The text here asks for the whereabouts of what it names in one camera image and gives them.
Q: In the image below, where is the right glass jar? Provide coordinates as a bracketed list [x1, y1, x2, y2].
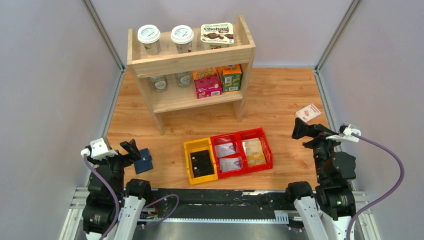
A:
[174, 71, 192, 88]

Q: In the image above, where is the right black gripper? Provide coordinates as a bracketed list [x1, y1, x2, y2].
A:
[290, 117, 346, 181]

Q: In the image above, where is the glass jar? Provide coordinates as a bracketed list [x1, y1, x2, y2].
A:
[174, 71, 192, 88]
[149, 75, 168, 92]

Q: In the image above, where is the left glass jar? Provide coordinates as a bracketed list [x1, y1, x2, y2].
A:
[149, 75, 168, 92]

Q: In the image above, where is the white-lidded paper cup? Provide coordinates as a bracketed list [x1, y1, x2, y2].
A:
[137, 24, 161, 56]
[170, 25, 195, 54]

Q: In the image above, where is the yellow plastic bin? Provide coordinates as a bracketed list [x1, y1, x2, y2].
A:
[183, 137, 218, 185]

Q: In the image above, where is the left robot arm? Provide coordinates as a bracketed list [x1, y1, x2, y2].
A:
[80, 137, 153, 240]

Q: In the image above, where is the upper silver credit card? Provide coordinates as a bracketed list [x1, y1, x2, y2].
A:
[214, 142, 236, 158]

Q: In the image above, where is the silver credit card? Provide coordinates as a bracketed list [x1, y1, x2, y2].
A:
[219, 157, 242, 173]
[214, 142, 236, 158]

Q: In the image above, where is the left white-lidded paper cup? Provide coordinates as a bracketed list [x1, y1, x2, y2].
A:
[137, 24, 161, 56]

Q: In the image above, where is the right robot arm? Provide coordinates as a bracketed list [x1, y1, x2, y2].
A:
[285, 117, 360, 240]

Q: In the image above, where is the blue leather card holder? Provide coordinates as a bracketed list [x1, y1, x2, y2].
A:
[134, 148, 153, 175]

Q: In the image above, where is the Chobani yogurt cup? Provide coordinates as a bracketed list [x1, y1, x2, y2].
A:
[200, 22, 235, 50]

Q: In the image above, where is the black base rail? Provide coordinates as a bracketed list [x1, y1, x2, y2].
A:
[152, 188, 296, 220]

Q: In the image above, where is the right white-lidded paper cup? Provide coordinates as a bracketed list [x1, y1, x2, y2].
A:
[170, 25, 195, 54]

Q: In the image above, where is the lower silver credit card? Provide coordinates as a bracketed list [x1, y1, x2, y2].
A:
[219, 157, 242, 173]

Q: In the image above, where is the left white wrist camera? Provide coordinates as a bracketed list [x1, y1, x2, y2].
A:
[80, 137, 118, 161]

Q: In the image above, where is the wooden two-tier shelf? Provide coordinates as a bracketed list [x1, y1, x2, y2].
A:
[127, 14, 256, 136]

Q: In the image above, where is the green orange carton box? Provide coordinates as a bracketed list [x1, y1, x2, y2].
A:
[217, 64, 243, 93]

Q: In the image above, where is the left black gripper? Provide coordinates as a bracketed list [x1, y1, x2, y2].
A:
[85, 138, 141, 197]

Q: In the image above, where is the black credit card stack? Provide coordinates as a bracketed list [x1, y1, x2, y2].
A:
[190, 150, 215, 178]

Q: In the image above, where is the pink white small box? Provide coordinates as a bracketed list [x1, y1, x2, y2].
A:
[294, 103, 322, 123]

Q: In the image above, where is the orange pink Scrub Mommy box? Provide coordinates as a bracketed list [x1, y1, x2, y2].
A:
[192, 67, 223, 99]

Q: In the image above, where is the red double plastic bin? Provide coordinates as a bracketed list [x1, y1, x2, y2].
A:
[210, 127, 273, 179]

